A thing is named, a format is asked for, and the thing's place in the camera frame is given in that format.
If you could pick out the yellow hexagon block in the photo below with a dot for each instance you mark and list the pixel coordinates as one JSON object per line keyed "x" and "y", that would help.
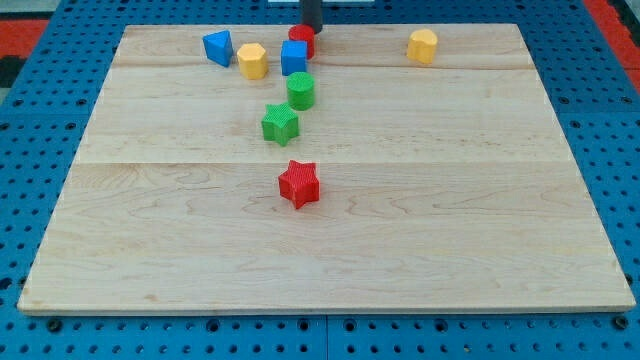
{"x": 253, "y": 61}

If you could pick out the red cylinder block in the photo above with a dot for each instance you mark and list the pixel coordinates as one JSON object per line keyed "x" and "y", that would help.
{"x": 303, "y": 32}

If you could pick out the blue triangle block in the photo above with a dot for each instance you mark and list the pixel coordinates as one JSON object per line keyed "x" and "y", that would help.
{"x": 218, "y": 47}

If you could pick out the green star block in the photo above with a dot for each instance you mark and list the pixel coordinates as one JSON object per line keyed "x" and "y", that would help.
{"x": 279, "y": 124}

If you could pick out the light wooden board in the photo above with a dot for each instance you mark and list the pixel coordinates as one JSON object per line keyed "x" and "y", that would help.
{"x": 446, "y": 188}

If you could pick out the red star block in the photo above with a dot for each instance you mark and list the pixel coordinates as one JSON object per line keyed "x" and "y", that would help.
{"x": 299, "y": 183}

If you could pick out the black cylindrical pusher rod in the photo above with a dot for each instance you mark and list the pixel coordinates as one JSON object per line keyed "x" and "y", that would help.
{"x": 311, "y": 14}

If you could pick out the blue cube block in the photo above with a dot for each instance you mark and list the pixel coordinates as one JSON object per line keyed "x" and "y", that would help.
{"x": 293, "y": 57}

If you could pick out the yellow heart block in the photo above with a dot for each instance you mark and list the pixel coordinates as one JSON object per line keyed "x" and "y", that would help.
{"x": 422, "y": 46}

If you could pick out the green cylinder block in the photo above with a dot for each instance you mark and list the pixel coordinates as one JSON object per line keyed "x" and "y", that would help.
{"x": 300, "y": 90}

